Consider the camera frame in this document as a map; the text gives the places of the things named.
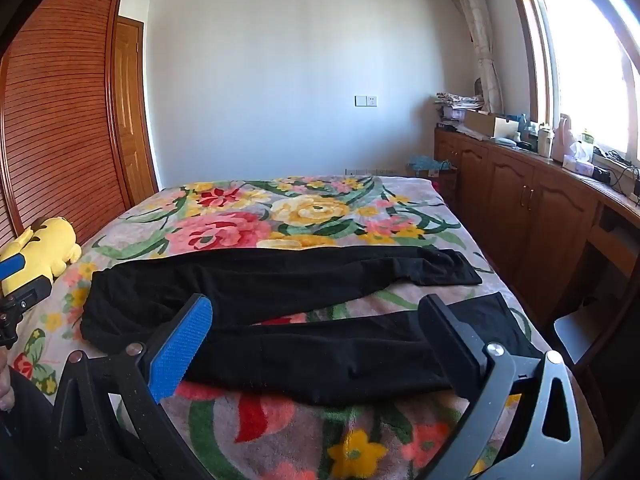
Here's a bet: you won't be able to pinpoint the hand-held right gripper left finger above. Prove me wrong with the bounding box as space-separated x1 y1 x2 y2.
51 293 214 480

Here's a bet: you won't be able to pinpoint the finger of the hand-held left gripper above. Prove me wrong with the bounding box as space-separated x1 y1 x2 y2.
0 254 52 350

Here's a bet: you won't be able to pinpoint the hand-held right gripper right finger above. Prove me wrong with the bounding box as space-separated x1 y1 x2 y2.
418 293 585 480

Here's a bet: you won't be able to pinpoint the black pants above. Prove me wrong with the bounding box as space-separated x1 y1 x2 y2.
80 246 543 407

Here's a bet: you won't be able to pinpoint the person's left hand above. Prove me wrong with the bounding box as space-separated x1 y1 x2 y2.
0 352 14 412

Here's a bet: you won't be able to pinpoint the yellow plush toy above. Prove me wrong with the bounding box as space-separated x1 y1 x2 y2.
0 216 82 286

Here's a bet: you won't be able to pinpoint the grey seat chair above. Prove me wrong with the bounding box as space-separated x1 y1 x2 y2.
551 304 640 402

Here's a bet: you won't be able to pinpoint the wooden slatted headboard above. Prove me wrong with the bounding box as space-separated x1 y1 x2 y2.
0 0 132 256

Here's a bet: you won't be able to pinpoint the wooden cabinet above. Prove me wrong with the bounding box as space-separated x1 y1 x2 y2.
433 126 640 323

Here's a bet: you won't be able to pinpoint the floral blanket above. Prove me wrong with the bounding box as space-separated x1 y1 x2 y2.
0 175 591 480

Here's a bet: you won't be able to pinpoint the teal woven bag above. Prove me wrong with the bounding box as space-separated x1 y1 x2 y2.
406 155 454 177

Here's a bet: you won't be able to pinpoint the wooden wardrobe door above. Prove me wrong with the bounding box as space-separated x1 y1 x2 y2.
111 16 161 207

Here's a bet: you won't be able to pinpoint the tissue box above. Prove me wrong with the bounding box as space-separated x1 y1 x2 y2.
562 142 594 177

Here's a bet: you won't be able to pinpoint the cardboard box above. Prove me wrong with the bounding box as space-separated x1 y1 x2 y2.
464 110 522 141

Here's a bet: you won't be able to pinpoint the pink bottle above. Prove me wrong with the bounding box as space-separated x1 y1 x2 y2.
555 113 582 162

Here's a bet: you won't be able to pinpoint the stack of newspapers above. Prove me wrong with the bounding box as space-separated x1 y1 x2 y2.
433 92 486 124

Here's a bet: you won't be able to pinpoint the pale patterned curtain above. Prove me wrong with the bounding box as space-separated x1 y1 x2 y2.
446 0 507 114

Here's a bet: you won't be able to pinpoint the wooden framed window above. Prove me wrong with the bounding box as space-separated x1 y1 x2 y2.
504 0 640 173

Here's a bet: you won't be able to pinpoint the black cables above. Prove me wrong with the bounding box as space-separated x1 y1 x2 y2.
606 149 640 198

